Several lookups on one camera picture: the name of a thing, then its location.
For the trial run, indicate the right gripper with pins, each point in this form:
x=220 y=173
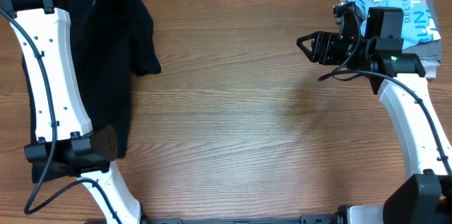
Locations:
x=321 y=44

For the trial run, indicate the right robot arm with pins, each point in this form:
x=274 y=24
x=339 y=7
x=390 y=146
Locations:
x=399 y=80

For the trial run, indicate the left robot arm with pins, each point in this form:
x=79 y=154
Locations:
x=64 y=140

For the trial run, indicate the light blue folded t-shirt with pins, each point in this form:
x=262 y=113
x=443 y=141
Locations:
x=418 y=24

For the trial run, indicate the dark grey folded shirt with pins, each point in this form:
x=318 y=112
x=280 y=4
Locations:
x=430 y=53

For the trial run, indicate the white mesh folded shirt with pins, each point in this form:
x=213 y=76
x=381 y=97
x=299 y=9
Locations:
x=430 y=67

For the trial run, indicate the black shirt on pile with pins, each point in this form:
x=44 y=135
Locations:
x=111 y=40

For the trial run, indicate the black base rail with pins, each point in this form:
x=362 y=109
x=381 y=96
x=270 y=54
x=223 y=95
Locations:
x=240 y=220

